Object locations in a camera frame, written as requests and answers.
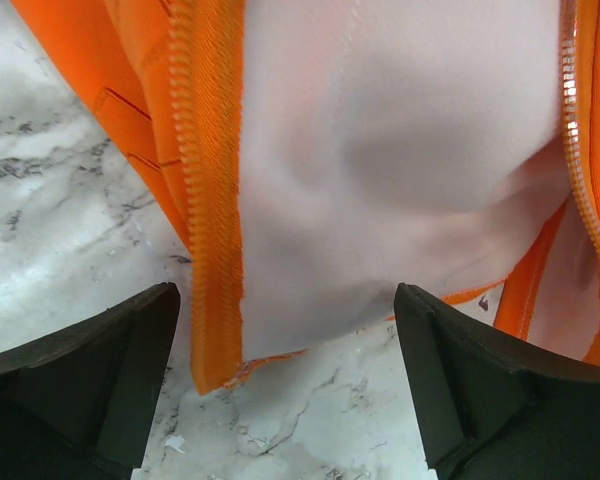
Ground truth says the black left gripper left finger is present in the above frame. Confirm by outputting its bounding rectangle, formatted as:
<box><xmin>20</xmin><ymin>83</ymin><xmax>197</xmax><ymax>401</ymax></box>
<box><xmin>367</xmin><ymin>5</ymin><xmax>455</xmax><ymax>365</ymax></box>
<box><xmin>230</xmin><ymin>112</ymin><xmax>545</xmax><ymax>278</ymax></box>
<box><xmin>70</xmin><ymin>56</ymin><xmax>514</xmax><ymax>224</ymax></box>
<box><xmin>0</xmin><ymin>283</ymin><xmax>181</xmax><ymax>479</ymax></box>

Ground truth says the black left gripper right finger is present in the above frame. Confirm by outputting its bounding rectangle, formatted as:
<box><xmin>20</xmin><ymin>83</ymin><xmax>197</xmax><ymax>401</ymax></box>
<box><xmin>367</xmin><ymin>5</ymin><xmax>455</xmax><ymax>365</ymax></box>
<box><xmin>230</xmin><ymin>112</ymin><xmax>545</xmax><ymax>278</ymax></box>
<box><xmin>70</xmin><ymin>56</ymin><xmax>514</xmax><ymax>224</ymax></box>
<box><xmin>394</xmin><ymin>284</ymin><xmax>600</xmax><ymax>479</ymax></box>

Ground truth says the orange zip jacket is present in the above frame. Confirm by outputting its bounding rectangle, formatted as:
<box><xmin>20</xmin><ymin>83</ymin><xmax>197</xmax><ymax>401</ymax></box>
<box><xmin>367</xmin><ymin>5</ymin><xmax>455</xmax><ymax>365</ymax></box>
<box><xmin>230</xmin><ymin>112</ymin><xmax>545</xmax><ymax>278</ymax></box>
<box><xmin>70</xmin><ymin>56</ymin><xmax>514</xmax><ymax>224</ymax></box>
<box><xmin>15</xmin><ymin>1</ymin><xmax>600</xmax><ymax>393</ymax></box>

